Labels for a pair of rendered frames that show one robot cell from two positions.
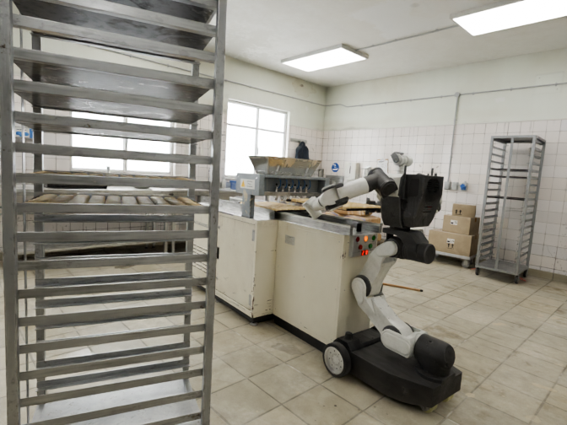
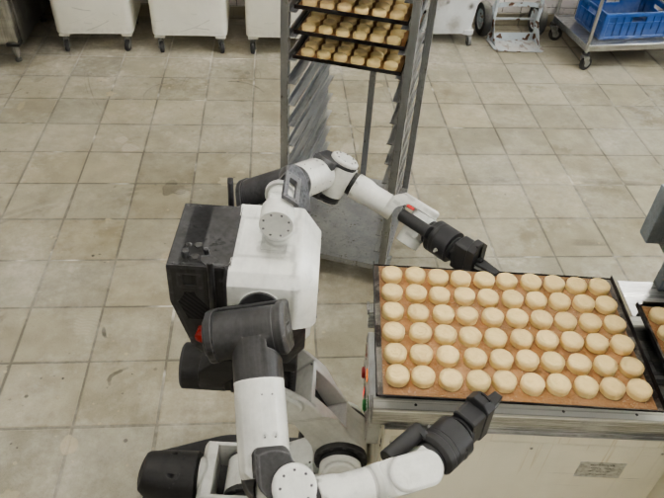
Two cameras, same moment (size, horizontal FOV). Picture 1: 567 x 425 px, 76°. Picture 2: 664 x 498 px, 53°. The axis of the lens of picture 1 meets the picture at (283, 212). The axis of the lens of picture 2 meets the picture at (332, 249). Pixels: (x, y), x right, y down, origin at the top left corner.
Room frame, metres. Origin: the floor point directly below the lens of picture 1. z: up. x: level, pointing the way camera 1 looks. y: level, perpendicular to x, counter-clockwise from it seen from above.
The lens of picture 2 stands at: (2.85, -1.44, 2.12)
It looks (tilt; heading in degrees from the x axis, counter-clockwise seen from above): 41 degrees down; 127
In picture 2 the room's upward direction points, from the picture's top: 4 degrees clockwise
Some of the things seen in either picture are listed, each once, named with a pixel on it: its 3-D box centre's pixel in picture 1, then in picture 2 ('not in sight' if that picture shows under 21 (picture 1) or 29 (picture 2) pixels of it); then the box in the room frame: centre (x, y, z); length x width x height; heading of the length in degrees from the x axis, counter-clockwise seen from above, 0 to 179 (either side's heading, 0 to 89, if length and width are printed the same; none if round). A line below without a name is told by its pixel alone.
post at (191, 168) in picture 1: (190, 216); (405, 96); (1.73, 0.44, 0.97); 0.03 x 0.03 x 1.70; 25
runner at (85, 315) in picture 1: (121, 310); (312, 105); (1.22, 0.54, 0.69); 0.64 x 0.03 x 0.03; 115
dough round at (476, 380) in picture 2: not in sight; (478, 380); (2.58, -0.53, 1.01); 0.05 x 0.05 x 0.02
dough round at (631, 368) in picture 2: not in sight; (631, 368); (2.82, -0.27, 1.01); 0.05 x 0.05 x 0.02
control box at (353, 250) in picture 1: (363, 244); (373, 385); (2.33, -0.53, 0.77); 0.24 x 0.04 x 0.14; 128
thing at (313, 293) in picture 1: (321, 277); (490, 461); (2.62, -0.30, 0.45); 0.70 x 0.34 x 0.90; 38
